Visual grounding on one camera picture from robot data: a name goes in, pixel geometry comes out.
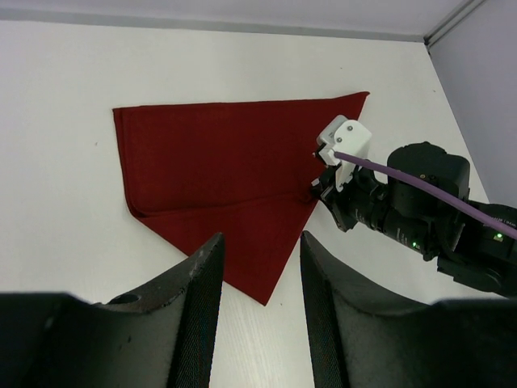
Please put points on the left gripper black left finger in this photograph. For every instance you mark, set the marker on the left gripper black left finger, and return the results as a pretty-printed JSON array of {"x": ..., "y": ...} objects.
[{"x": 160, "y": 334}]

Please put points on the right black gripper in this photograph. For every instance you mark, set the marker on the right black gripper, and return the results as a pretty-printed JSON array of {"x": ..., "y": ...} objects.
[{"x": 362, "y": 199}]

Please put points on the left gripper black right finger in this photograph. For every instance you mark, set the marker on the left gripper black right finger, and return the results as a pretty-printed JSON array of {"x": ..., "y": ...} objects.
[{"x": 364, "y": 335}]

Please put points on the dark red cloth napkin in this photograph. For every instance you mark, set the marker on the dark red cloth napkin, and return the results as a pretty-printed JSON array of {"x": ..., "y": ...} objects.
[{"x": 242, "y": 169}]

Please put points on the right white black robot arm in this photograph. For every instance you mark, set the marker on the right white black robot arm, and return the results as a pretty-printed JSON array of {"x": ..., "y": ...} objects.
[{"x": 469, "y": 250}]

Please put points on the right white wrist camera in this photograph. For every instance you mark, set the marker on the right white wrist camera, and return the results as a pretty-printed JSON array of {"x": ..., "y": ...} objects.
[{"x": 344, "y": 136}]

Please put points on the right aluminium frame post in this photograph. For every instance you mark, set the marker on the right aluminium frame post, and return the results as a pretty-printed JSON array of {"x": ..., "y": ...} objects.
[{"x": 451, "y": 20}]

